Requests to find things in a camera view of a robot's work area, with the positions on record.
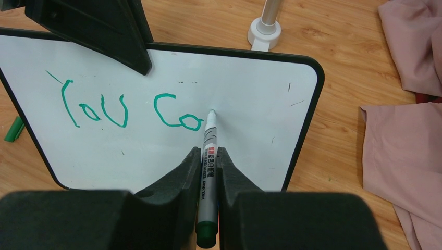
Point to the green marker cap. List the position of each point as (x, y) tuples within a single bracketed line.
[(15, 130)]

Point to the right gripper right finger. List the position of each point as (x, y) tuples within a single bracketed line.
[(250, 218)]

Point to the white whiteboard black frame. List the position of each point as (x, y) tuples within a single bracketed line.
[(101, 125)]

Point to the green whiteboard marker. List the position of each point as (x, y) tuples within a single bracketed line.
[(207, 218)]

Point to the red garment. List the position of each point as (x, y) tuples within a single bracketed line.
[(424, 98)]

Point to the white rack foot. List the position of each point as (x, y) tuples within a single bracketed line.
[(263, 37)]

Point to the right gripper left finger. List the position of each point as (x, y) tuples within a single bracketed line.
[(160, 216)]

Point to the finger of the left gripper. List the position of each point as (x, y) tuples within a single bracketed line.
[(114, 28)]

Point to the clothes rack pole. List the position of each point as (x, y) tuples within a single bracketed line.
[(270, 12)]

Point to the pink shorts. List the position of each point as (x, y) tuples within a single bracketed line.
[(401, 156)]

